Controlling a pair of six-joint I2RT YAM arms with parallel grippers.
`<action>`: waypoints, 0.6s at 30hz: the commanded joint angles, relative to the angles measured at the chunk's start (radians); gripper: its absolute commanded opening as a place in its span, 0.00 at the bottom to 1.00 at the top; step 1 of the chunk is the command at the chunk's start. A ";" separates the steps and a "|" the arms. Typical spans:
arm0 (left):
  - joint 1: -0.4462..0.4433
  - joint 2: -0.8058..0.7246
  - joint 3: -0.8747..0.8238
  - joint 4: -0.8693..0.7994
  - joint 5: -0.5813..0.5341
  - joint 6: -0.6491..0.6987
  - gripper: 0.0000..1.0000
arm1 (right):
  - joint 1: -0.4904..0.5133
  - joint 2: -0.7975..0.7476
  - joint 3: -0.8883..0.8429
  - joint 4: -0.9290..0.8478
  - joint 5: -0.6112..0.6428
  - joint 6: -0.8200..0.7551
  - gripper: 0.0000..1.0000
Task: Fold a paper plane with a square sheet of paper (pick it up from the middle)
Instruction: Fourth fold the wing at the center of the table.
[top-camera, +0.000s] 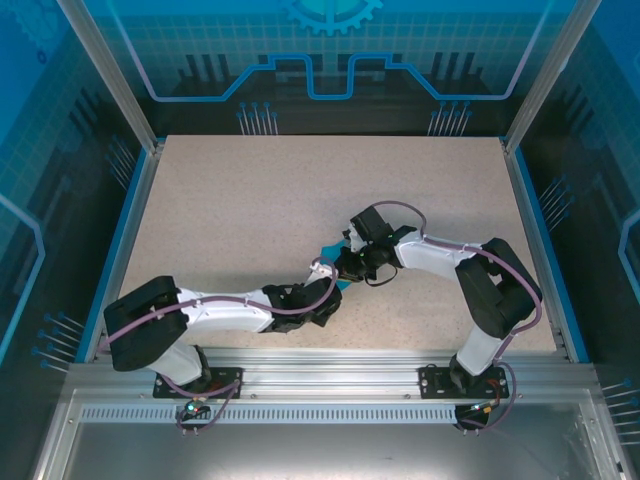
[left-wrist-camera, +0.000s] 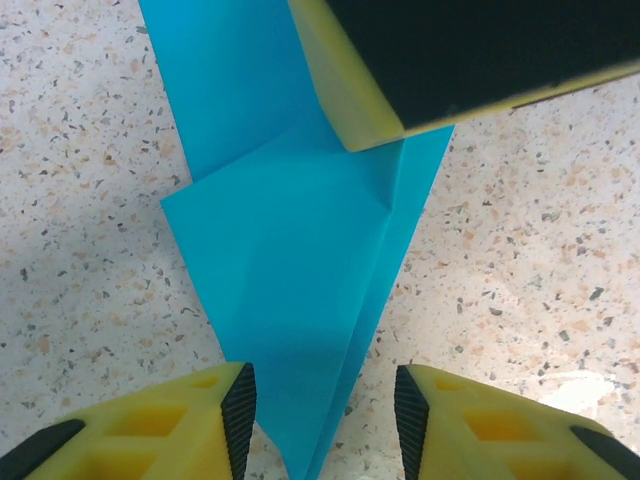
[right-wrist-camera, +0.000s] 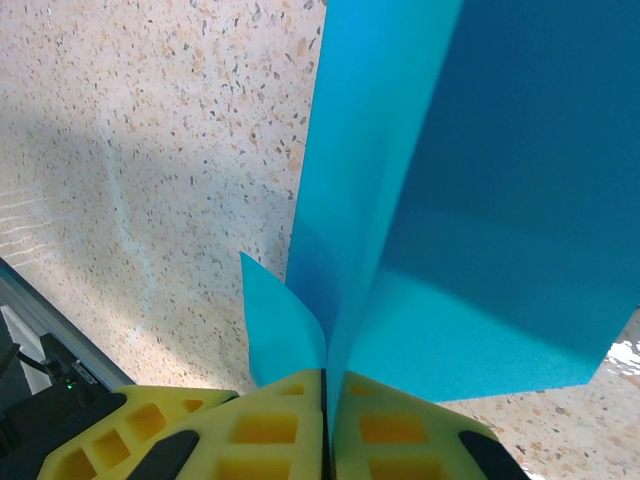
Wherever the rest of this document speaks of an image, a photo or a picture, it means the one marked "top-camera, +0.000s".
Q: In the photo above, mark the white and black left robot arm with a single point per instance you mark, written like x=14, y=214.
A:
x=225, y=315

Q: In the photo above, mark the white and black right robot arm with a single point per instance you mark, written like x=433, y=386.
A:
x=430, y=255

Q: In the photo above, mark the sheet metal tray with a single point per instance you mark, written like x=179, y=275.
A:
x=325, y=450

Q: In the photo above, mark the blue side strip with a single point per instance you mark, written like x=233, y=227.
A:
x=116, y=250
x=550, y=250

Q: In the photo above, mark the aluminium mounting rail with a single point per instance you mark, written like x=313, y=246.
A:
x=330, y=370

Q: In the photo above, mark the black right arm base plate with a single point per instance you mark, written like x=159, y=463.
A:
x=430, y=382

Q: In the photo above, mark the aluminium side rail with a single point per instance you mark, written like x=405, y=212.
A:
x=127, y=250
x=538, y=250

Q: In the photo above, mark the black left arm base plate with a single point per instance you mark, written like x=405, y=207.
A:
x=162, y=390

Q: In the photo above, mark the aluminium frame post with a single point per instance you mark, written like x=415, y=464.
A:
x=119, y=75
x=549, y=75

